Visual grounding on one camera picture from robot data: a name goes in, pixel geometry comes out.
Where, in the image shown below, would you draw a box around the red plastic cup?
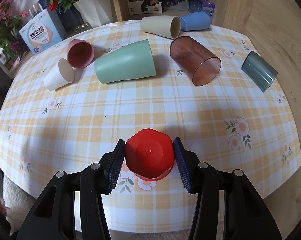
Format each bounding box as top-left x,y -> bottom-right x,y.
125,128 -> 175,181

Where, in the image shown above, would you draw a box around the grey transparent cup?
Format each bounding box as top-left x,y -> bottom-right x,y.
241,51 -> 278,92

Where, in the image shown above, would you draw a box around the white paper cup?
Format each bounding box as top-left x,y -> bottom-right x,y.
44,58 -> 75,91

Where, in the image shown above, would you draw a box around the brown transparent cup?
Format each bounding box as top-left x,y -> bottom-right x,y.
170,36 -> 221,86

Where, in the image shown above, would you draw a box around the pink plastic cup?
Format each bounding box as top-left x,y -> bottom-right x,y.
67,39 -> 95,69

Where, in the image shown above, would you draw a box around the green plastic cup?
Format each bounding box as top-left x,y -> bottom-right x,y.
95,40 -> 156,83

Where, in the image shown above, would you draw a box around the blue plastic cup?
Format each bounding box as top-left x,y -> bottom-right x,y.
179,11 -> 211,31

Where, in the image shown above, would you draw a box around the cream plastic cup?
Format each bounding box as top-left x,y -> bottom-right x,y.
141,15 -> 181,39

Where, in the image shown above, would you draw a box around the yellow plaid tablecloth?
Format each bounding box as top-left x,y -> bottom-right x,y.
0,19 -> 301,234

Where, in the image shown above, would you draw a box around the light blue probiotic box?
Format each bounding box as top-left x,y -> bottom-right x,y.
19,9 -> 66,55

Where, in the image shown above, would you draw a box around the pink artificial flowers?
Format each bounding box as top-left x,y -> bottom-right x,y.
0,0 -> 29,59

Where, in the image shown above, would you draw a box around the white flower pot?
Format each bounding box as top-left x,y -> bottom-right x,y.
73,0 -> 113,28

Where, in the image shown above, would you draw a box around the silver blue box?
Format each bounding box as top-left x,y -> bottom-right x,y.
29,2 -> 43,18

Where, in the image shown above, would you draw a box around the purple blue small box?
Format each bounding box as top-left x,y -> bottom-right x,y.
189,0 -> 215,18

